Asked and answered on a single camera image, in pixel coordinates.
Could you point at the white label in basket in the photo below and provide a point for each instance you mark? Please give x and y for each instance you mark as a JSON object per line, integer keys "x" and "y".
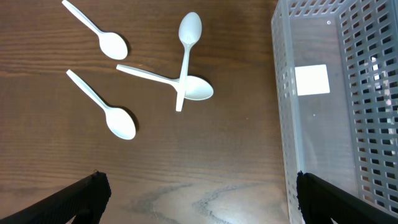
{"x": 312, "y": 80}

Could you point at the white spoon upper left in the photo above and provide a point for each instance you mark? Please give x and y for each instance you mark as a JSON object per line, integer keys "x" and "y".
{"x": 111, "y": 44}

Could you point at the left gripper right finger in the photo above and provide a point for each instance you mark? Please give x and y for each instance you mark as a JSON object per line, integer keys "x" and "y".
{"x": 321, "y": 202}

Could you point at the white spoon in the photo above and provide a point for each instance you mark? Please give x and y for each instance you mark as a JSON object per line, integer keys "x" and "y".
{"x": 118, "y": 120}
{"x": 111, "y": 44}

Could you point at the white spoon crossing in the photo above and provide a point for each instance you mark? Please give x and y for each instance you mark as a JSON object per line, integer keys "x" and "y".
{"x": 189, "y": 34}

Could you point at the white spoon lower left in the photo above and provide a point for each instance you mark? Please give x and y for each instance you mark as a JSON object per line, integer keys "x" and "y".
{"x": 118, "y": 120}

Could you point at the clear perforated plastic basket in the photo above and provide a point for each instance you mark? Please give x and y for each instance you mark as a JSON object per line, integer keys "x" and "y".
{"x": 347, "y": 137}

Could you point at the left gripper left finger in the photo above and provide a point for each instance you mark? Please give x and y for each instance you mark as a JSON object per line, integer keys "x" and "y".
{"x": 82, "y": 202}

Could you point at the white spoon lying crossed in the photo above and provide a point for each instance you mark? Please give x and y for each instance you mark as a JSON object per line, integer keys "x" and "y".
{"x": 197, "y": 89}

